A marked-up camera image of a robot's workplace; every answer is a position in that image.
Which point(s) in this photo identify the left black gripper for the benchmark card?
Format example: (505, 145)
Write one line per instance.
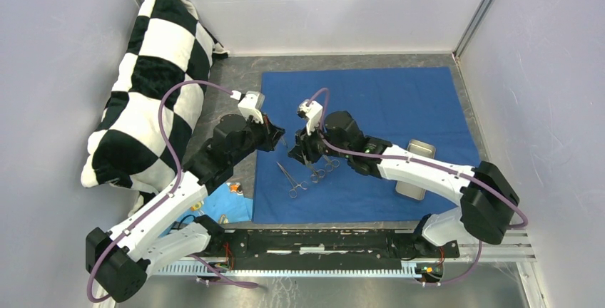
(271, 133)

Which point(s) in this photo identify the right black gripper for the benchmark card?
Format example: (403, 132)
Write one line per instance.
(304, 143)

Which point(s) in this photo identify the steel ring-handled hemostat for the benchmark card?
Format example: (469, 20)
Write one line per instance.
(295, 185)

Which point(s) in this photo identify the blue surgical drape cloth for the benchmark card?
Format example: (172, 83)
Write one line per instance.
(394, 104)

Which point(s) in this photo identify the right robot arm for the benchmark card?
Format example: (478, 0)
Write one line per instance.
(484, 200)

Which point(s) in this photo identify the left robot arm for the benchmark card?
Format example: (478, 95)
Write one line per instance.
(122, 259)

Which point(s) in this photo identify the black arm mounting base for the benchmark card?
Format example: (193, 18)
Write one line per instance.
(324, 249)

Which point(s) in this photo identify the light blue patterned cloth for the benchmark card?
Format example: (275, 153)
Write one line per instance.
(227, 204)

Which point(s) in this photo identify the black white checkered pillow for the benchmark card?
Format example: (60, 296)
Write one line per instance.
(155, 102)

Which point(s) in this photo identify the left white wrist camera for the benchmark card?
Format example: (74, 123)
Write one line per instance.
(250, 104)

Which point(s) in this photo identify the white slotted cable duct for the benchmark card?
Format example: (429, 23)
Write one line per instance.
(195, 268)

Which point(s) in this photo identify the aluminium frame rail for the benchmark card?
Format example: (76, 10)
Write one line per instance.
(510, 244)

